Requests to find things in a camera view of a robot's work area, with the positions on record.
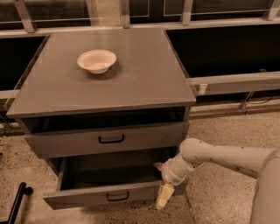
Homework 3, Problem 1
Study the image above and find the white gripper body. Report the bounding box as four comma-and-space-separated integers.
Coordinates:
161, 159, 184, 186

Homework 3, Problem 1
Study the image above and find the grey drawer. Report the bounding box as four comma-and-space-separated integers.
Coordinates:
25, 122, 189, 158
43, 147, 177, 209

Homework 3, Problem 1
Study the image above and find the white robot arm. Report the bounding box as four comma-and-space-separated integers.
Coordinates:
154, 138, 280, 224

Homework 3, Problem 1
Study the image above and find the grey top drawer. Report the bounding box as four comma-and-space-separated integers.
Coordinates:
25, 122, 189, 158

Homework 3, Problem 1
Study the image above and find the grey drawer cabinet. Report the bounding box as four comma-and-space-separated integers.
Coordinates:
5, 27, 197, 205

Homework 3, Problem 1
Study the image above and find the white bowl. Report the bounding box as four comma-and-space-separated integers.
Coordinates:
77, 50, 116, 74

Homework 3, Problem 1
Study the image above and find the black bar object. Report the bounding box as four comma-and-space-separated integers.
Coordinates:
7, 182, 33, 224

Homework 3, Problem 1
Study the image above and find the metal railing frame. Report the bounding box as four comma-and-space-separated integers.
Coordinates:
0, 0, 280, 132

